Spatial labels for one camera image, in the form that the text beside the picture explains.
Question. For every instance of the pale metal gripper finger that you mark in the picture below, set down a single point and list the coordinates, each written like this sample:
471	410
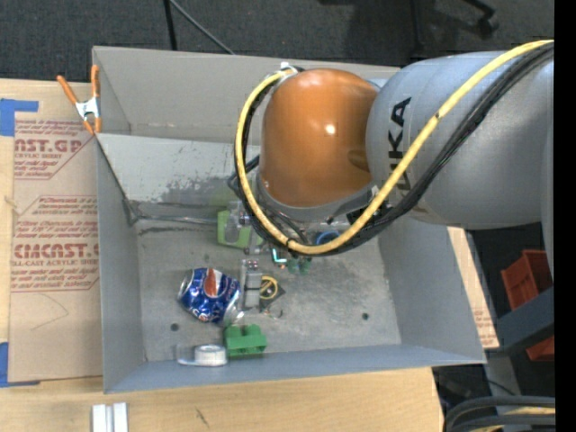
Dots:
252	286
237	224

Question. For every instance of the blue crushed drink can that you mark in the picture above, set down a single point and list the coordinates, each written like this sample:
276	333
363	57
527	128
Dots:
208	296

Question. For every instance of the green toy brick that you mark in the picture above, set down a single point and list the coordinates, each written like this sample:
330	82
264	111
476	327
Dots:
245	341

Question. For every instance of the grey metal bin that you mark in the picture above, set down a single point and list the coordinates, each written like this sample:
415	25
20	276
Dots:
324	304

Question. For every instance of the white tape roll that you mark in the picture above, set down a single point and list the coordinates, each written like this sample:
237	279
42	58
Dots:
209	355

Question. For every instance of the brown cardboard board, red print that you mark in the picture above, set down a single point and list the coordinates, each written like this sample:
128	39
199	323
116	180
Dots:
54	259

